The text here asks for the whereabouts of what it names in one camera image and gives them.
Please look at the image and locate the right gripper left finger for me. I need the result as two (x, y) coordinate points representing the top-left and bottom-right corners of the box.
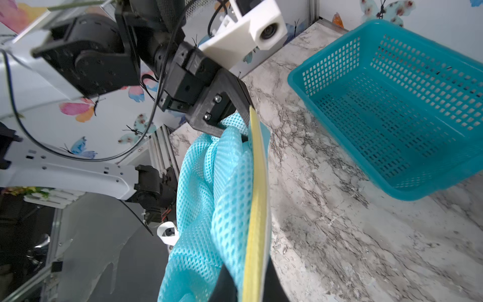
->
(208, 265), (238, 302)

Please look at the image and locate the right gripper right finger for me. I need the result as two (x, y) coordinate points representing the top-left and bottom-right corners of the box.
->
(262, 259), (289, 302)

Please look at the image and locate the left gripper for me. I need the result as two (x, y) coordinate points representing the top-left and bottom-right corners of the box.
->
(157, 42), (253, 137)

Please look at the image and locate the teal mesh laundry bag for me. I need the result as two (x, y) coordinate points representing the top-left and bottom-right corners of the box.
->
(158, 109), (271, 301)

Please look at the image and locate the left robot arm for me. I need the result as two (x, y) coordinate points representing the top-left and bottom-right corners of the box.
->
(1, 1), (253, 212)

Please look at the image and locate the teal plastic basket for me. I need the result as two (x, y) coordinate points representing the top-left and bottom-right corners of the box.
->
(288, 20), (482, 201)

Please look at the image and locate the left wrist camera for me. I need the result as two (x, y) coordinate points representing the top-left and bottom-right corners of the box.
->
(198, 1), (288, 69)

